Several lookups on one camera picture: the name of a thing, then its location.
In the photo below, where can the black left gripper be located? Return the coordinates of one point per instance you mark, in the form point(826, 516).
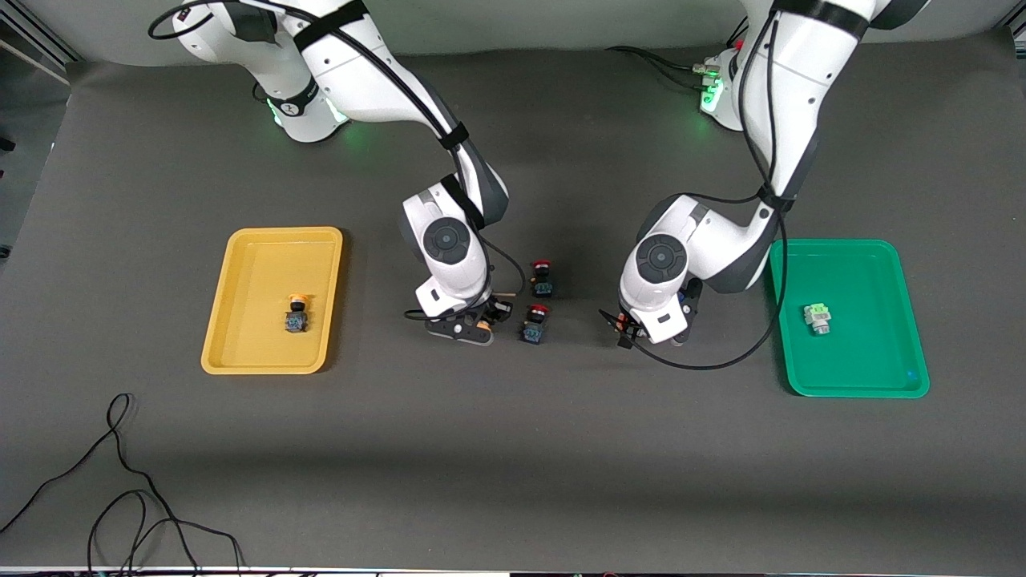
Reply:
point(691, 302)

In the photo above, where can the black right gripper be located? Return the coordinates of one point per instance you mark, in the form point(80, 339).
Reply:
point(486, 314)

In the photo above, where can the wide-cap yellow push button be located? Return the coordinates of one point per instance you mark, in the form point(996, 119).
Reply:
point(483, 326)

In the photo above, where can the small-cap yellow push button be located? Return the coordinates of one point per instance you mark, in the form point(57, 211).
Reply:
point(296, 322)

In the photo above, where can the green white push button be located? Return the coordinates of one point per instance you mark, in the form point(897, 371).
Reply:
point(817, 319)

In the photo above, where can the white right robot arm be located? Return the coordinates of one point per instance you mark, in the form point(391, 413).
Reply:
point(361, 72)

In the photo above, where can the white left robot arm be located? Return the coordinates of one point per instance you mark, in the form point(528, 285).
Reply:
point(801, 88)

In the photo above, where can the red push button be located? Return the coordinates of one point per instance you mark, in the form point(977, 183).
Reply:
point(535, 327)
point(543, 280)

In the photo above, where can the yellow plastic tray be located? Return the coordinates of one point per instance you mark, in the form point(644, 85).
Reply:
point(256, 320)

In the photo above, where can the green plastic tray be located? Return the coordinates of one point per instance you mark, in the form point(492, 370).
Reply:
point(866, 353)

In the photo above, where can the grey metal frame rail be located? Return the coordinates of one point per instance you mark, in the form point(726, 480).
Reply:
point(48, 48)

